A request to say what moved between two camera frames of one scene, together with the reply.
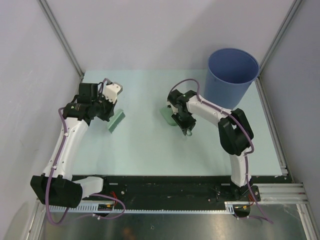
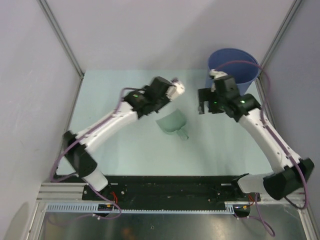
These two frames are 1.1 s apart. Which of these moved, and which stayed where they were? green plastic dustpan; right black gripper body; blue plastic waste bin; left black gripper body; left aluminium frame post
Moved: right black gripper body; green plastic dustpan; left black gripper body
Stayed: blue plastic waste bin; left aluminium frame post
